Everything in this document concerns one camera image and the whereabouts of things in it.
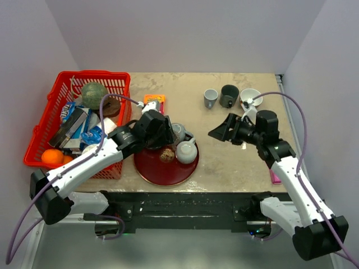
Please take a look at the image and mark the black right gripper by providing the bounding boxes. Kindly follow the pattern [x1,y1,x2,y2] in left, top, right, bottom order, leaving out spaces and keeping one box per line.
[208,113,263,146]

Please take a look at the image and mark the dark grey mug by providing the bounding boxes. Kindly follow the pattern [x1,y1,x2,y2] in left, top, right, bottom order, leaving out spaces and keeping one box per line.
[219,85,240,108]

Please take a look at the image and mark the red floral mug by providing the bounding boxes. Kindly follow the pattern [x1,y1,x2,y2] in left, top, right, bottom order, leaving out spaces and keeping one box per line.
[240,88,263,110]

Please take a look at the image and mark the white speckled mug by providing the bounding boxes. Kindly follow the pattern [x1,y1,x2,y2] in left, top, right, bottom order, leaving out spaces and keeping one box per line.
[175,138,198,164]

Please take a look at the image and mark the small grey mug white inside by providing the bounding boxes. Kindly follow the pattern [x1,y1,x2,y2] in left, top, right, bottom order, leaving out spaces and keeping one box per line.
[204,89,218,109]

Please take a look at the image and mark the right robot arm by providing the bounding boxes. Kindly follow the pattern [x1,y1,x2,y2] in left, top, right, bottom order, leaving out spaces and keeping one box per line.
[208,110,348,261]

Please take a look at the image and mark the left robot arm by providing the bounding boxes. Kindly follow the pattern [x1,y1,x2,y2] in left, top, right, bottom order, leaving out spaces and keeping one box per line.
[30,110,174,225]

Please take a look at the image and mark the grey-blue round mug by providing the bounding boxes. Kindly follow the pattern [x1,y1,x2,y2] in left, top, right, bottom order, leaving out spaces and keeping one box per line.
[172,123,194,145]

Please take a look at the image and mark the orange pink sponge box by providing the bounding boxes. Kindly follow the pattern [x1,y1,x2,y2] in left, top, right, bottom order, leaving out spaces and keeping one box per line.
[144,94,165,114]

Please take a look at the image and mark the dark red round tray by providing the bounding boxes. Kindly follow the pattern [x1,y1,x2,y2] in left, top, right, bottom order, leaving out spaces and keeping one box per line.
[134,143,199,187]

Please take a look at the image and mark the brown wooden disc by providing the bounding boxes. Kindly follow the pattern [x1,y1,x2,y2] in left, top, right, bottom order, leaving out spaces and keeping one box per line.
[103,97,121,118]

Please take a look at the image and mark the white blue paper cup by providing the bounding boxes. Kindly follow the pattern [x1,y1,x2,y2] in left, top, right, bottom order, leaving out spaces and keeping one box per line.
[81,118,117,145]

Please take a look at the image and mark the pink flat box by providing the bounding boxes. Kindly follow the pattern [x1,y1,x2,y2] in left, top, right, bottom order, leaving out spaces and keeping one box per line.
[269,169,282,185]

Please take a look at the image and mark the white paper roll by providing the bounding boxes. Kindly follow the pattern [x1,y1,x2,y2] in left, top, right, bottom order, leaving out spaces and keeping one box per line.
[81,144,97,155]

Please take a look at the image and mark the green round melon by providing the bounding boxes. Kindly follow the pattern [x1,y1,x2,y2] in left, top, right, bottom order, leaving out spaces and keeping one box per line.
[81,82,108,110]

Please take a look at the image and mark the blue candy bag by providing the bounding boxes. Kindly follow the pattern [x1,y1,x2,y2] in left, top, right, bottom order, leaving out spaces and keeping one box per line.
[59,102,76,125]

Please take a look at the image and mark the black carton box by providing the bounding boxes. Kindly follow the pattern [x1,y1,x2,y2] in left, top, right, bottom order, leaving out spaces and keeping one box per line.
[48,108,88,149]

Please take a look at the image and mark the red plastic basket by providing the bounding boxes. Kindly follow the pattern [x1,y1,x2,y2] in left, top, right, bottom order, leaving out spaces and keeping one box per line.
[23,70,131,170]

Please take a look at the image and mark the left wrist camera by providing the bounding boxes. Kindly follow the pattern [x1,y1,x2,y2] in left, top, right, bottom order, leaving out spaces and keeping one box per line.
[141,100,164,115]

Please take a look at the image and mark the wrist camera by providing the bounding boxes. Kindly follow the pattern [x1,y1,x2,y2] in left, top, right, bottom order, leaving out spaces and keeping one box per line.
[241,98,257,122]
[141,100,164,115]

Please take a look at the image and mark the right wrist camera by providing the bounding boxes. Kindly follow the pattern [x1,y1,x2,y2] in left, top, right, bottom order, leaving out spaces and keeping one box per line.
[241,98,257,122]

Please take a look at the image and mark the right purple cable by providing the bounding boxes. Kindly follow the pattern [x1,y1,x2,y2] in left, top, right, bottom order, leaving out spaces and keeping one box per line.
[246,91,359,267]

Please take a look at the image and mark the black table front rail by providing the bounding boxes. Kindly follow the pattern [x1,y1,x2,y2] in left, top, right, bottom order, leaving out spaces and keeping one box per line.
[84,191,275,234]

